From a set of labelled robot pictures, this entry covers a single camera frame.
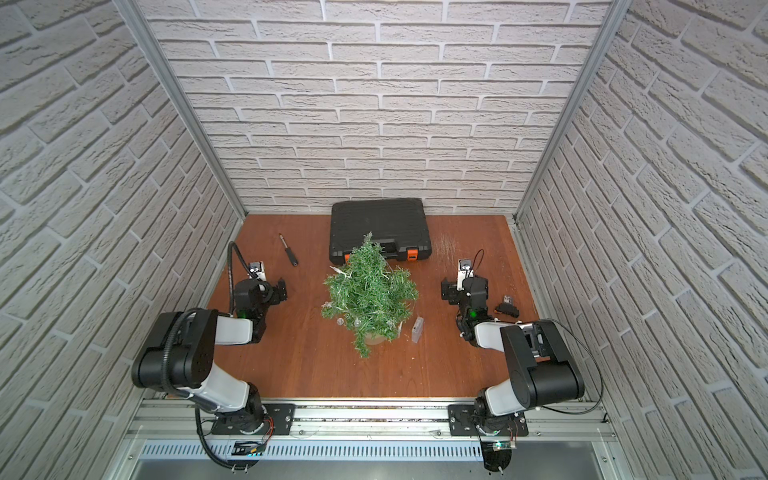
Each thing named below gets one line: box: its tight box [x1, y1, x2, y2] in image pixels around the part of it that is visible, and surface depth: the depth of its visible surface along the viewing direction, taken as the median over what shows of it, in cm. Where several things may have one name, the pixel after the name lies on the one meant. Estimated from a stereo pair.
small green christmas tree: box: [321, 232, 419, 358], surface depth 67 cm
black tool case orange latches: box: [329, 198, 432, 265], surface depth 112 cm
